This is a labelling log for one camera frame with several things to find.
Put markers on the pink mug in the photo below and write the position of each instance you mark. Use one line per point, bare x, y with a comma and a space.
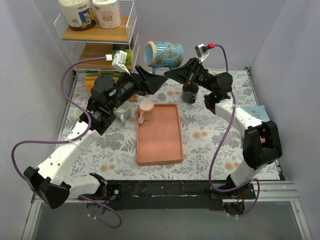
146, 110

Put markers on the floral table mat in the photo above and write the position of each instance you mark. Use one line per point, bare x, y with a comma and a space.
210, 149

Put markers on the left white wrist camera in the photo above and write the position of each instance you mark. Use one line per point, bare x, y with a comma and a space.
119, 61

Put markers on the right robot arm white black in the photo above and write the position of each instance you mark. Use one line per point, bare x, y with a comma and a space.
261, 140

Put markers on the blue butterfly mug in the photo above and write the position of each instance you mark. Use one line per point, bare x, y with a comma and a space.
163, 54

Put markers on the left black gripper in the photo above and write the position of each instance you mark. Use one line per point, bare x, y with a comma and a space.
141, 81

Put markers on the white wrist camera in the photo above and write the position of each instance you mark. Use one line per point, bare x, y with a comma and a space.
202, 50
119, 61

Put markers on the aluminium frame rail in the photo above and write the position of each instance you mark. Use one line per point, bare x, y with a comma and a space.
278, 191

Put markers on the dark teal mug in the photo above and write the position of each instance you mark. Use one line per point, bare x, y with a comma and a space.
77, 113

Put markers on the blue chips bag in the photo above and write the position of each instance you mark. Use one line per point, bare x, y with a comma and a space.
258, 112

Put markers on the light blue white mug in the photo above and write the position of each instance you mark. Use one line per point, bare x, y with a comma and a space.
123, 112

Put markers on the white wire wooden shelf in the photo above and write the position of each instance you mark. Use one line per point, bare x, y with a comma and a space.
97, 41

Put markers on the pink plastic tray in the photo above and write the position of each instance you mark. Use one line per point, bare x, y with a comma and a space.
160, 140

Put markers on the white toilet paper pack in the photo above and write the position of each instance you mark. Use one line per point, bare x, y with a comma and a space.
108, 13

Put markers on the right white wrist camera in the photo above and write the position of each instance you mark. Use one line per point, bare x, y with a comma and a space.
202, 50

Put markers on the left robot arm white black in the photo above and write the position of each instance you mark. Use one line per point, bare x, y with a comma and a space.
48, 180

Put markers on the brown toilet paper pack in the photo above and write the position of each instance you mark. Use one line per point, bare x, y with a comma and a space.
78, 13

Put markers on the black mug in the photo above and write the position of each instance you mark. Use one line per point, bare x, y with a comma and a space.
189, 93

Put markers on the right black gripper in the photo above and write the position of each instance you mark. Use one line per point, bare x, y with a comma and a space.
194, 71

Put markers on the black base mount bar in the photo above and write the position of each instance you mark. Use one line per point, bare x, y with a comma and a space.
169, 194

